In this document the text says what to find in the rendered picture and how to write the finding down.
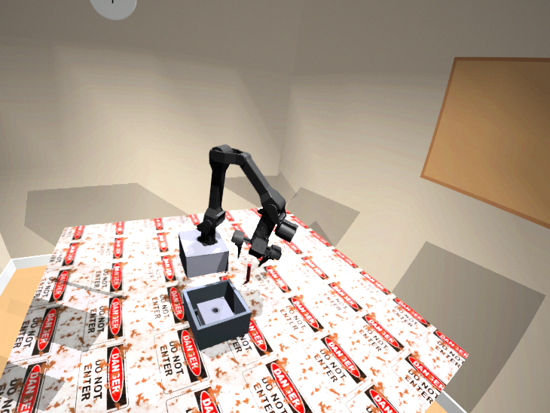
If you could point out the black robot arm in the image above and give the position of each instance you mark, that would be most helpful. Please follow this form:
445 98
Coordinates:
273 211

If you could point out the white square plate with hole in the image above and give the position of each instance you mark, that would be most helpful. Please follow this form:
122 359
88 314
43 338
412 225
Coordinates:
214 310

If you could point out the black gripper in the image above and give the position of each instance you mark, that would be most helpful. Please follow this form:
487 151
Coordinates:
238 239

